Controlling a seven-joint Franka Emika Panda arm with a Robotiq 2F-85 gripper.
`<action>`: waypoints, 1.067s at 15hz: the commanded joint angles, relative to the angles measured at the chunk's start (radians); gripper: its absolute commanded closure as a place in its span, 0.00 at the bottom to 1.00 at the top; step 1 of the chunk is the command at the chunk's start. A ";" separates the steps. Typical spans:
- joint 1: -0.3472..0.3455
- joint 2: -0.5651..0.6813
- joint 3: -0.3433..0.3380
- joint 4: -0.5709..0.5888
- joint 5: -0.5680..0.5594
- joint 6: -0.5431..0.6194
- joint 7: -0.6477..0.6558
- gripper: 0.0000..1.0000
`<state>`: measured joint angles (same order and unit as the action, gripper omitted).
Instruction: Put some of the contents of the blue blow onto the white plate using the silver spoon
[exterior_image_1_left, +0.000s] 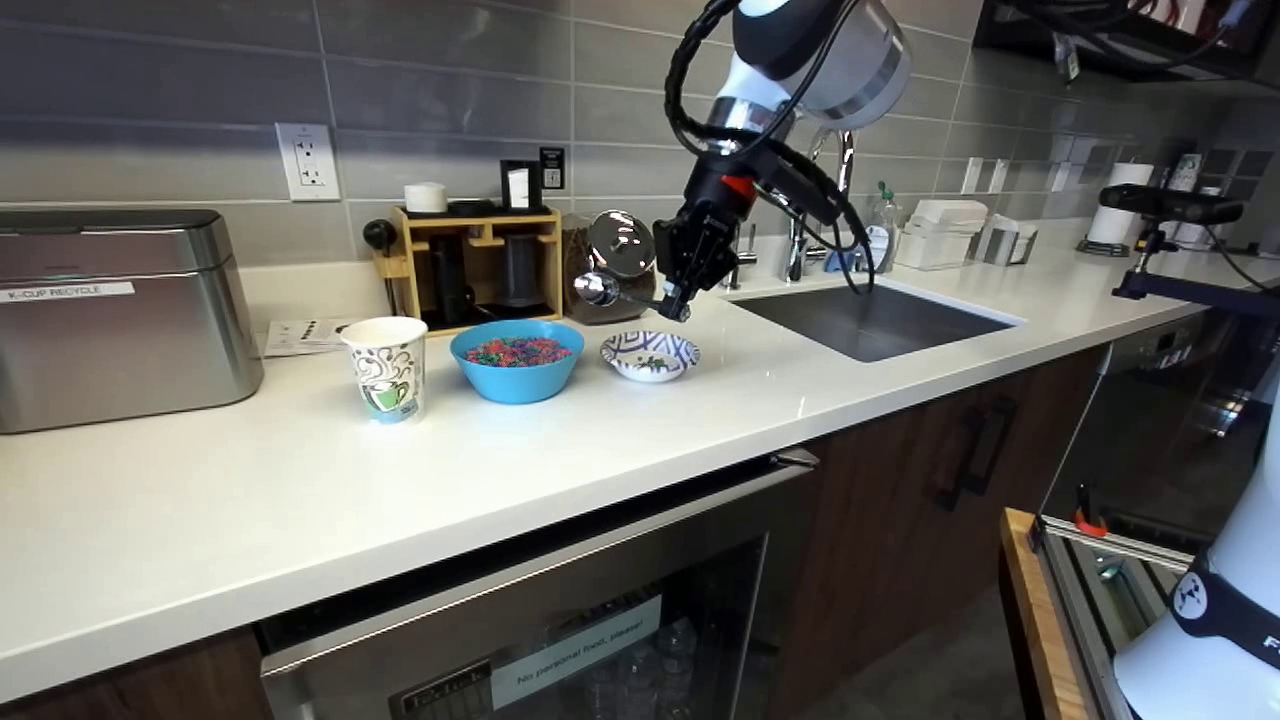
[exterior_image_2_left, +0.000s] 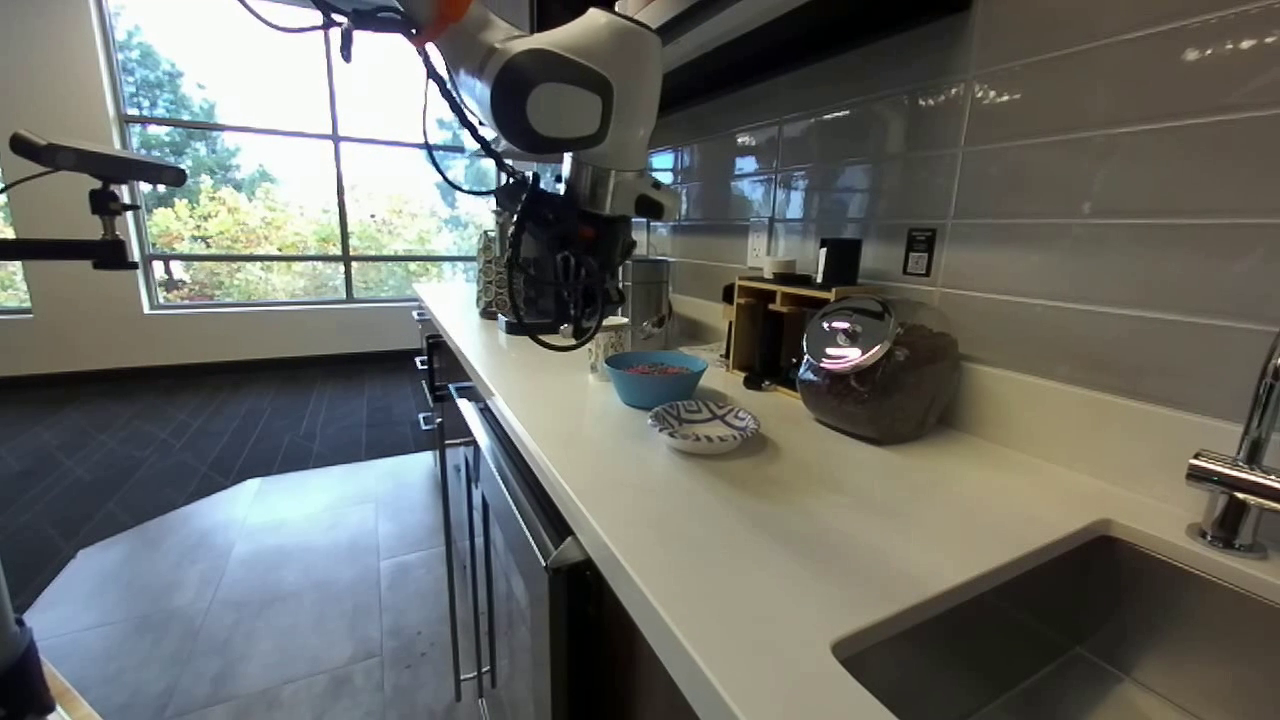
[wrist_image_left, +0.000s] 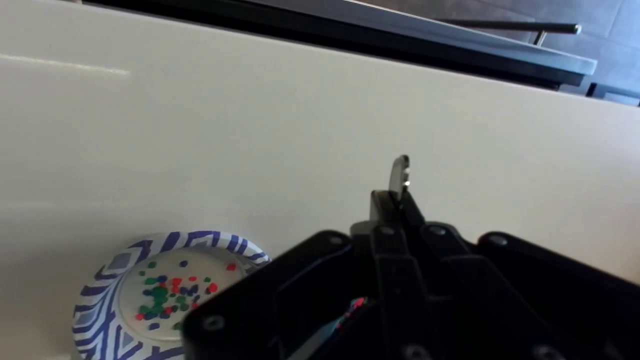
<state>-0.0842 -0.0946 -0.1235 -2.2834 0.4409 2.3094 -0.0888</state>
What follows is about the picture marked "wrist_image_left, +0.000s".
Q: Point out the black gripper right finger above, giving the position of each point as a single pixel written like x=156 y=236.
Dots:
x=520 y=293

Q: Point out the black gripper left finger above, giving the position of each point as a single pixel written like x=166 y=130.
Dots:
x=227 y=321

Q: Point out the silver metal spoon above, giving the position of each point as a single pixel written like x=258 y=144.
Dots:
x=400 y=172

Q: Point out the white plate with blue pattern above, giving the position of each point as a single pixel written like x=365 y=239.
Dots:
x=101 y=307

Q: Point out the colourful small beads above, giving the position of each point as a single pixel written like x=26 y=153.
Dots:
x=162 y=297

